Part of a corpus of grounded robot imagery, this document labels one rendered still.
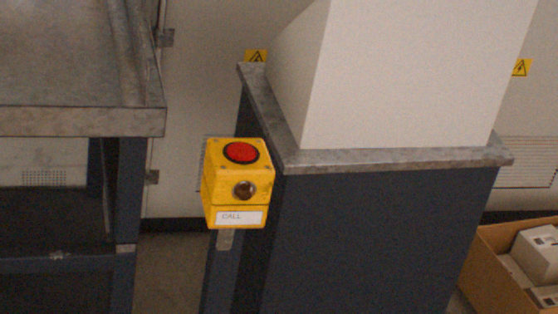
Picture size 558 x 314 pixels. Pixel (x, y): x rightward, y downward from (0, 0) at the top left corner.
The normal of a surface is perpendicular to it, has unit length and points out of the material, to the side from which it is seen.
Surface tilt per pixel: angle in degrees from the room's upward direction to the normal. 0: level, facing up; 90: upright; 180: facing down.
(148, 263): 0
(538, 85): 90
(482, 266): 76
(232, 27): 90
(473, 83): 90
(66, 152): 90
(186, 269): 0
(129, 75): 0
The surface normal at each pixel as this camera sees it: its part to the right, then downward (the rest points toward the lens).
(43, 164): 0.22, 0.59
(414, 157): 0.16, -0.80
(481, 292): -0.87, -0.08
